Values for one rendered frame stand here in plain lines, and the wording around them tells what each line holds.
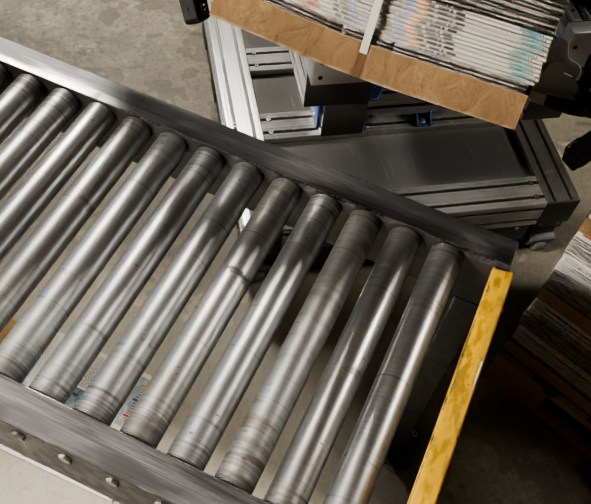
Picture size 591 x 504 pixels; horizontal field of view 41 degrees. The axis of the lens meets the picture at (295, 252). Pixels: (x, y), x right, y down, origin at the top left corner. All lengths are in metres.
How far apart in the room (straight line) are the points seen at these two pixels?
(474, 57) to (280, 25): 0.23
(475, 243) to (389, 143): 0.93
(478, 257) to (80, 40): 1.75
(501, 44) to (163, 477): 0.62
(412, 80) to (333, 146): 1.12
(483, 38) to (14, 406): 0.69
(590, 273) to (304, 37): 0.82
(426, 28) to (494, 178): 1.19
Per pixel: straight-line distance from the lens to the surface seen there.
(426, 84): 0.92
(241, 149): 1.21
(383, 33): 0.92
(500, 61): 0.91
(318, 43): 0.94
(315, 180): 1.18
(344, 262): 1.10
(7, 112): 1.30
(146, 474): 0.96
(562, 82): 1.09
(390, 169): 2.00
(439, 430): 0.99
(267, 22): 0.95
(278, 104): 2.11
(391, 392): 1.01
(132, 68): 2.51
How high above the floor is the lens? 1.71
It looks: 56 degrees down
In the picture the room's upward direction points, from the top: 9 degrees clockwise
